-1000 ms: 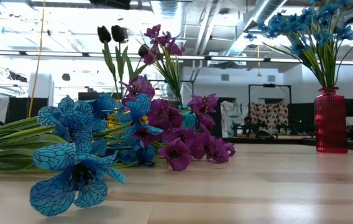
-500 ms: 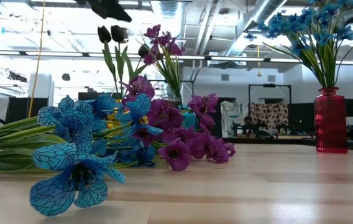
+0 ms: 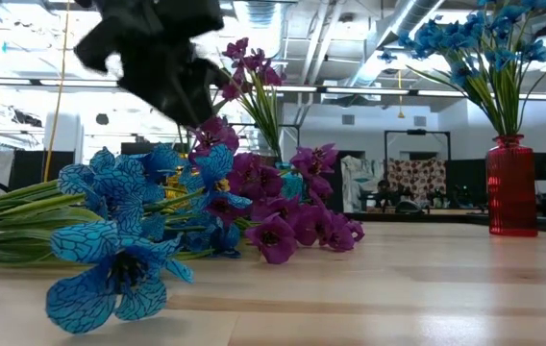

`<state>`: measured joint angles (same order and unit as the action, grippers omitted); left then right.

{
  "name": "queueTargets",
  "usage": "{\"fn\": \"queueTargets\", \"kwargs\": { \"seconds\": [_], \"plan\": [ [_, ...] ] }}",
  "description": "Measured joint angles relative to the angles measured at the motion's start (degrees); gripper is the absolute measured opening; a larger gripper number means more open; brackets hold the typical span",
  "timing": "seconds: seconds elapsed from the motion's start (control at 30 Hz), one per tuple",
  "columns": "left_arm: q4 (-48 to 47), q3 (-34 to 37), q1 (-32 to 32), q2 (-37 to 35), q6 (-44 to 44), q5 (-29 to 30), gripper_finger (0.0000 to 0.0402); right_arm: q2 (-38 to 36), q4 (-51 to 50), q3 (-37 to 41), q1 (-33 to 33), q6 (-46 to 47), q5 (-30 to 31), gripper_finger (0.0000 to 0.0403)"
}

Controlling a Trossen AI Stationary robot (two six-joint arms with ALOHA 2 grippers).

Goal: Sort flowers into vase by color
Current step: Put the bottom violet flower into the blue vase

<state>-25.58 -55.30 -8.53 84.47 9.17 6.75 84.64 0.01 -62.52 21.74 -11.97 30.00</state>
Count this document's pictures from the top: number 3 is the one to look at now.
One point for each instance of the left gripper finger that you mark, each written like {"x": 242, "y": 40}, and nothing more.
{"x": 211, "y": 79}
{"x": 196, "y": 110}

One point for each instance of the purple artificial flower bunch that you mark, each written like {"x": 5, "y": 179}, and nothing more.
{"x": 254, "y": 62}
{"x": 273, "y": 238}

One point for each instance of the blue artificial flower bunch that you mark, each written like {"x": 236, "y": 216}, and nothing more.
{"x": 537, "y": 50}
{"x": 85, "y": 240}
{"x": 429, "y": 38}

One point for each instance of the red ribbed glass vase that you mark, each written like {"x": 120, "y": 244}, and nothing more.
{"x": 512, "y": 187}

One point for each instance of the teal glass vase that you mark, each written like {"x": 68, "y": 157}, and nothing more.
{"x": 294, "y": 187}

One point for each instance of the long ceiling light bar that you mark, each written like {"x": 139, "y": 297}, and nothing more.
{"x": 350, "y": 89}

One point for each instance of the white teal patterned cloth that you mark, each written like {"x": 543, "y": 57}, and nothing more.
{"x": 357, "y": 178}

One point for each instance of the black background workstation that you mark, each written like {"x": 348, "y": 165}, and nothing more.
{"x": 383, "y": 199}

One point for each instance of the brown dotted cloth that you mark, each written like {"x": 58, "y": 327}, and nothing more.
{"x": 417, "y": 175}

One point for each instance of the silver air duct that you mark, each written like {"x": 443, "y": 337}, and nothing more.
{"x": 263, "y": 19}
{"x": 412, "y": 14}

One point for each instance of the black stand frame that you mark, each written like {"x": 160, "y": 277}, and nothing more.
{"x": 417, "y": 131}

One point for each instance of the black aluminium table frame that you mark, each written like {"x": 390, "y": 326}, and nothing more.
{"x": 422, "y": 217}

